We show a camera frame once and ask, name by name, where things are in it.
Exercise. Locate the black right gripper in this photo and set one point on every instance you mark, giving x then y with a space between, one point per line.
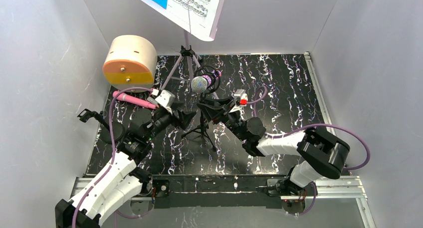
220 111

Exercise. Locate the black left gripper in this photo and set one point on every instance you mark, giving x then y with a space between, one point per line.
175 115

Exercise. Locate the black tripod microphone stand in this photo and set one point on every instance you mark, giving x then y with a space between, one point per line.
201 129

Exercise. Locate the purple tripod music stand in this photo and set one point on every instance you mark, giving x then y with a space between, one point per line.
190 56

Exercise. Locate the pink microphone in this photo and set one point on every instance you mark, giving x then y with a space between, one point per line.
136 101

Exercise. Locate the black round-base desktop mic stand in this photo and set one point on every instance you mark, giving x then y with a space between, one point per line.
118 128

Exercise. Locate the white sheet music book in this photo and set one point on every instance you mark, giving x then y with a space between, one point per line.
198 17

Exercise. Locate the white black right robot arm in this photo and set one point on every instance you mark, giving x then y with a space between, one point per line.
324 154

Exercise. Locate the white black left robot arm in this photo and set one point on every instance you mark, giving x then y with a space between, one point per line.
121 179

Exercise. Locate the beige orange drawer cabinet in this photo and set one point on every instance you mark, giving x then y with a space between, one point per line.
131 62

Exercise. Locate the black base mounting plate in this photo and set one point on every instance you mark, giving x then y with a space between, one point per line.
174 191

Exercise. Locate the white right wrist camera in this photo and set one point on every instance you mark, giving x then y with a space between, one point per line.
240 100

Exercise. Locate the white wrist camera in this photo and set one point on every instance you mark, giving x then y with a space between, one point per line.
163 98
240 100

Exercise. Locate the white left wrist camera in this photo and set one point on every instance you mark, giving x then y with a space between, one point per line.
163 98

